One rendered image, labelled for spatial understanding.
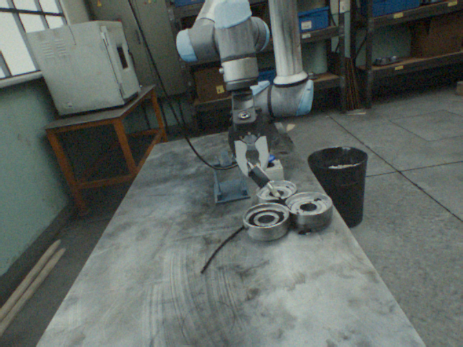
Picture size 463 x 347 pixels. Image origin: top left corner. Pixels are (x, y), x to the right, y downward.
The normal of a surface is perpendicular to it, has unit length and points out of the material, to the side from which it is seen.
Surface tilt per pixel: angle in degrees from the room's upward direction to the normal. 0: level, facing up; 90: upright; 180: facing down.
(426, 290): 0
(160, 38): 90
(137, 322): 0
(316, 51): 90
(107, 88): 88
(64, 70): 90
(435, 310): 0
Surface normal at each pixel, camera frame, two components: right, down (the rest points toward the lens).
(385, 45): 0.02, 0.40
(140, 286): -0.18, -0.90
